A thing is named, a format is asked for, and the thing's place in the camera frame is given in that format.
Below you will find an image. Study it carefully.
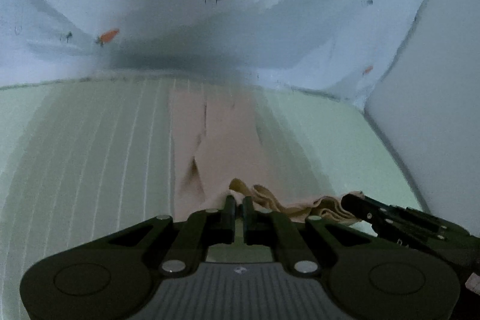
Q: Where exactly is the light blue carrot-print cloth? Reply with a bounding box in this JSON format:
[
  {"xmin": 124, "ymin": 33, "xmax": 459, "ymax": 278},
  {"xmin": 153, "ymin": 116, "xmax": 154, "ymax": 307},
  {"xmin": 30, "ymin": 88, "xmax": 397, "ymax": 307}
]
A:
[{"xmin": 1, "ymin": 0, "xmax": 424, "ymax": 108}]

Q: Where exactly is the beige pink garment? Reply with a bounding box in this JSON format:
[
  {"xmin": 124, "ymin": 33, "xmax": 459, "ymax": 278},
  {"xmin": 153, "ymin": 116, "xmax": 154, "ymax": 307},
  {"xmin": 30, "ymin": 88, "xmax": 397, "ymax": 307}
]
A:
[{"xmin": 169, "ymin": 88, "xmax": 360, "ymax": 226}]

